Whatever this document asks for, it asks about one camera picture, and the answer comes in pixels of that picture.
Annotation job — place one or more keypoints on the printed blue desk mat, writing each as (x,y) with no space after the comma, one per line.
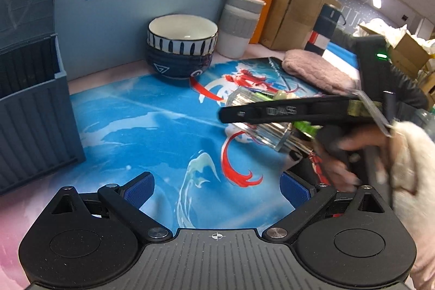
(136,127)

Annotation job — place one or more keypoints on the ceiling light panel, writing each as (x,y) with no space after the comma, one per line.
(376,2)

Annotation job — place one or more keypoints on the clear plastic box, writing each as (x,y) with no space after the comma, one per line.
(265,135)

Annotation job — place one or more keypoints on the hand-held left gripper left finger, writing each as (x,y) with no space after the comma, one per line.
(139,188)

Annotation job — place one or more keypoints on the grey slatted storage crate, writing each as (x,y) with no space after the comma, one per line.
(34,106)

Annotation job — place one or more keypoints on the brown cardboard box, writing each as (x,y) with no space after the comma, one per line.
(295,8)

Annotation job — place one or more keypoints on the dark blue ceramic bowl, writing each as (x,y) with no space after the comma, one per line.
(176,67)

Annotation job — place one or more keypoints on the dark striped thermos bottle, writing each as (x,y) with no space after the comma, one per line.
(321,31)

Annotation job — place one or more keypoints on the striped white ceramic bowl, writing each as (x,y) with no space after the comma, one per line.
(183,38)

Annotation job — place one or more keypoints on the open cardboard box with paper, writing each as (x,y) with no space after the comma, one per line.
(384,26)

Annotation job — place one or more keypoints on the pink folded towel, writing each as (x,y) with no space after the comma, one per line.
(316,71)

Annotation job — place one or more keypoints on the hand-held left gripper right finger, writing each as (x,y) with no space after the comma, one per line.
(294,188)

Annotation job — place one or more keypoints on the grey and white cup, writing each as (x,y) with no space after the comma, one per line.
(238,21)

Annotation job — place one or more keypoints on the person's right hand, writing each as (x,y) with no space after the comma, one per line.
(341,172)

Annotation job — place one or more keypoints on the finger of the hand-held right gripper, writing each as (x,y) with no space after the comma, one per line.
(239,114)

